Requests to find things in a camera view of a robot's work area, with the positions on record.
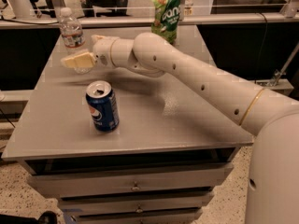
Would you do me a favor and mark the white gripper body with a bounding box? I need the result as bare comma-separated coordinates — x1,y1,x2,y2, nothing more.
93,36,118,68

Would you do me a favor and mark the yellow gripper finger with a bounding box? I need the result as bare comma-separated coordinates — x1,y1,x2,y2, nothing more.
61,49,96,68
92,35,107,44

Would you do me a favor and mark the clear plastic water bottle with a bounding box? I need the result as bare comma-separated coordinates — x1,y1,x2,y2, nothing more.
58,7,90,75

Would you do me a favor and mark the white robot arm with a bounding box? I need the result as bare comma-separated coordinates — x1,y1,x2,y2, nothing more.
61,33,299,224

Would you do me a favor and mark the green rice chip bag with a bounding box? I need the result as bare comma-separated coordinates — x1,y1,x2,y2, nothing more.
151,0,180,44

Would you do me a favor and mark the blue Pepsi can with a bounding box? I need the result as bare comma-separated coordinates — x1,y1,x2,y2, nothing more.
85,81,120,132

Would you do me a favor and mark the grey drawer cabinet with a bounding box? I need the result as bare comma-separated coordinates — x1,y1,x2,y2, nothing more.
0,25,254,224

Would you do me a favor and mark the top grey drawer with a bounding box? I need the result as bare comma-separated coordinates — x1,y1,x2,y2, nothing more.
28,163,234,198

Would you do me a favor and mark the grey drawer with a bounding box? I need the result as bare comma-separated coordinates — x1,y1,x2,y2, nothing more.
59,189,214,216
76,208,202,224
28,163,234,198

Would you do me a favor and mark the black object bottom left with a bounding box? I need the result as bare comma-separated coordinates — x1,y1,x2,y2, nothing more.
0,211,58,224

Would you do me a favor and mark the middle grey drawer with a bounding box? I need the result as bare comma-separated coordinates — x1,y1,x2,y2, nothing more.
59,189,214,216

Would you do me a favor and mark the bottom grey drawer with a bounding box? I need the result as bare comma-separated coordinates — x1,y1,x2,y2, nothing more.
76,208,202,224

